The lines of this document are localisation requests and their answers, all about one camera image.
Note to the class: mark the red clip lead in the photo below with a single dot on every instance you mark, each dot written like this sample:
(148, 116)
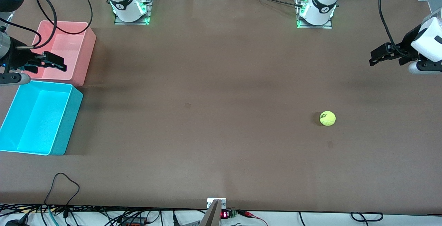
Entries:
(250, 214)

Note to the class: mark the yellow tennis ball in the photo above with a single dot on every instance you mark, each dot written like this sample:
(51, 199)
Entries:
(327, 118)

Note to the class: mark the blue plastic bin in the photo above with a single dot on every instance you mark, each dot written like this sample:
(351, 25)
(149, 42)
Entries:
(34, 122)

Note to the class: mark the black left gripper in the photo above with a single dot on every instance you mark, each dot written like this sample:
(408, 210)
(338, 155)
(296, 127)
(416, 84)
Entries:
(406, 47)

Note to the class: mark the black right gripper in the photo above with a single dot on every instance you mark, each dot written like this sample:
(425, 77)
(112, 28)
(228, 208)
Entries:
(18, 57)

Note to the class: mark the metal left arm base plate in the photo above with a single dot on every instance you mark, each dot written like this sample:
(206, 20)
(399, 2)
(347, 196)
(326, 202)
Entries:
(328, 25)

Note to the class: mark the pink plastic bin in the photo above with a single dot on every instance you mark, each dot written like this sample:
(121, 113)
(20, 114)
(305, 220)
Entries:
(69, 46)

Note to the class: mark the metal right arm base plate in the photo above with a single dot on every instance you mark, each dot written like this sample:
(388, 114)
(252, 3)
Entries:
(149, 11)

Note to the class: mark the small red LED display board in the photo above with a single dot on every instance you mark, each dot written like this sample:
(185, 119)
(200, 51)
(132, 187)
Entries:
(228, 214)

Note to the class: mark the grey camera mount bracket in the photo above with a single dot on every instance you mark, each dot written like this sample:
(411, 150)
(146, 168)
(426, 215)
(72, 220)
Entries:
(214, 215)

